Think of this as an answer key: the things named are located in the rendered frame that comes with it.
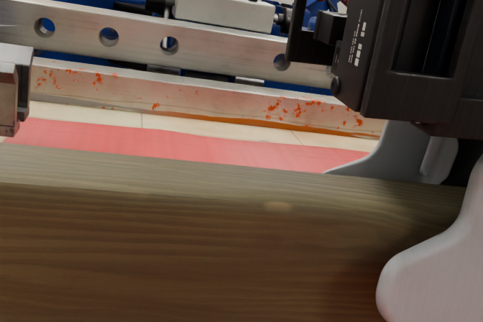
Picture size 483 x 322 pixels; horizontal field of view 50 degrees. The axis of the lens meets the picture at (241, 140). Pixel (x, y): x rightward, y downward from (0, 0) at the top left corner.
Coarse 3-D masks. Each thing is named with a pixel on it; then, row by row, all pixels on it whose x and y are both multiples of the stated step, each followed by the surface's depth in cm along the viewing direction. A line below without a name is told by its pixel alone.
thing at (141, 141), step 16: (32, 128) 44; (48, 128) 45; (64, 128) 46; (80, 128) 46; (96, 128) 47; (112, 128) 48; (128, 128) 49; (144, 128) 50; (32, 144) 41; (48, 144) 41; (64, 144) 42; (80, 144) 43; (96, 144) 43; (112, 144) 44; (128, 144) 45; (144, 144) 45; (160, 144) 46; (176, 144) 47; (192, 144) 47; (208, 144) 48; (224, 144) 49; (192, 160) 44; (208, 160) 44; (224, 160) 45; (240, 160) 46
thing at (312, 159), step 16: (240, 144) 50; (256, 144) 51; (272, 144) 52; (288, 144) 53; (256, 160) 46; (272, 160) 47; (288, 160) 48; (304, 160) 49; (320, 160) 50; (336, 160) 50; (352, 160) 51
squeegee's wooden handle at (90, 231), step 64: (0, 192) 13; (64, 192) 13; (128, 192) 14; (192, 192) 14; (256, 192) 15; (320, 192) 15; (384, 192) 16; (448, 192) 17; (0, 256) 13; (64, 256) 14; (128, 256) 14; (192, 256) 14; (256, 256) 15; (320, 256) 15; (384, 256) 16; (0, 320) 14; (64, 320) 14; (128, 320) 15; (192, 320) 15; (256, 320) 16; (320, 320) 16; (384, 320) 17
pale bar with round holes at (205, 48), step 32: (0, 0) 54; (32, 0) 56; (0, 32) 55; (32, 32) 56; (64, 32) 56; (96, 32) 57; (128, 32) 58; (160, 32) 58; (192, 32) 59; (224, 32) 60; (256, 32) 65; (160, 64) 60; (192, 64) 60; (224, 64) 61; (256, 64) 62; (288, 64) 63
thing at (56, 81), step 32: (32, 64) 50; (64, 64) 53; (32, 96) 51; (64, 96) 52; (96, 96) 53; (128, 96) 53; (160, 96) 54; (192, 96) 54; (224, 96) 55; (256, 96) 56; (288, 96) 57; (320, 96) 60; (288, 128) 58; (320, 128) 58; (352, 128) 59
